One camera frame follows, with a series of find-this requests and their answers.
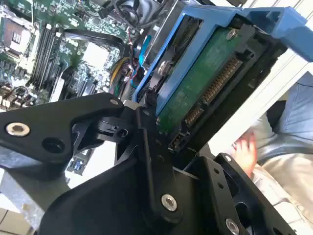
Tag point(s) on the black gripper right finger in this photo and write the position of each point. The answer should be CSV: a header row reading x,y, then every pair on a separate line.
x,y
220,195

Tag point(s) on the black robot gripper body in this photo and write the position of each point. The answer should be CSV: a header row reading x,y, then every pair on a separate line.
x,y
110,208

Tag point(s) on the person's bare hand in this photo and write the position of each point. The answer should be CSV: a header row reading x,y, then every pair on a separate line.
x,y
245,156

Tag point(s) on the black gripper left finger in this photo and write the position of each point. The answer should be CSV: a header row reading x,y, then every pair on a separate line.
x,y
49,122

